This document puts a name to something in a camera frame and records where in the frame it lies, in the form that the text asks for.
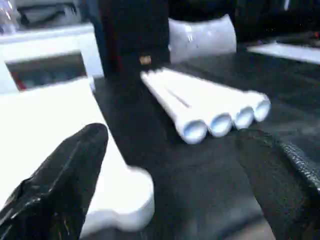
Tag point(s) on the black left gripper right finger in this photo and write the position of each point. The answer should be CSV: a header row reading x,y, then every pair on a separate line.
x,y
285,190

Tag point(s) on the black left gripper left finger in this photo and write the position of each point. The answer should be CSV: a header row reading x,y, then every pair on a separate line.
x,y
60,190

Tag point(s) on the white plastic table top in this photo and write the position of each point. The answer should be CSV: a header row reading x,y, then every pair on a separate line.
x,y
45,130

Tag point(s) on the flat white board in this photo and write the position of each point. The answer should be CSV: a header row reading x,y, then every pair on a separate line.
x,y
290,51

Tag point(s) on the white cabinet with glass doors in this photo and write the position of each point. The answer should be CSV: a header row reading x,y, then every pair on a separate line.
x,y
50,37

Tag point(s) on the black cabinet with gold label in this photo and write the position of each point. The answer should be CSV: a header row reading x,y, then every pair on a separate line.
x,y
135,30

